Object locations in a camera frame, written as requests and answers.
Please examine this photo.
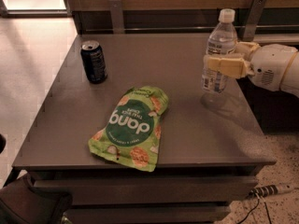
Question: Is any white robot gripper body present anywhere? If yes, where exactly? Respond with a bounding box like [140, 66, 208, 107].
[249, 44, 298, 91]

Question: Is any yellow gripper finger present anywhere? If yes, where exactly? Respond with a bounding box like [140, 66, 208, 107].
[235, 42, 261, 61]
[204, 54, 254, 78]

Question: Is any clear plastic water bottle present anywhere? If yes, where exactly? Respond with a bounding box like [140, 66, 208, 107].
[202, 8, 237, 93]

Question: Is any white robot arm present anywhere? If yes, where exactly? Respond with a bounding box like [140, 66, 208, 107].
[204, 42, 299, 97]

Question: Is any green rice chip bag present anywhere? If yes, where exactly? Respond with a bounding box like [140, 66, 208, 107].
[88, 86, 169, 172]

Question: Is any striped power strip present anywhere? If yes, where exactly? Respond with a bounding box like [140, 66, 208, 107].
[248, 183, 294, 198]

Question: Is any dark soda can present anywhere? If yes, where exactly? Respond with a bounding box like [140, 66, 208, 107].
[80, 40, 107, 84]

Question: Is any grey table drawer front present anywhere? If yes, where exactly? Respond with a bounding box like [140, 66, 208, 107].
[35, 176, 257, 205]

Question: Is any lower grey drawer front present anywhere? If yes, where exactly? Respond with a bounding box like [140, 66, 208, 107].
[67, 206, 230, 224]

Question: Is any dark brown chair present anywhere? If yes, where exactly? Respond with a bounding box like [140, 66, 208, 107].
[0, 174, 72, 224]

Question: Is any right metal wall bracket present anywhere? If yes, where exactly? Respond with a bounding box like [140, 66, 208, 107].
[239, 0, 267, 42]

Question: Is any metal wall bracket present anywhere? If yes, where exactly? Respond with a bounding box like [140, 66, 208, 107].
[109, 0, 125, 34]
[239, 0, 267, 42]

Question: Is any left metal wall bracket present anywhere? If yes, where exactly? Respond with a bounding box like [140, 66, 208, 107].
[109, 0, 125, 34]

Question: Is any black floor cable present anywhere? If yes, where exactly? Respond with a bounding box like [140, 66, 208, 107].
[235, 192, 273, 224]

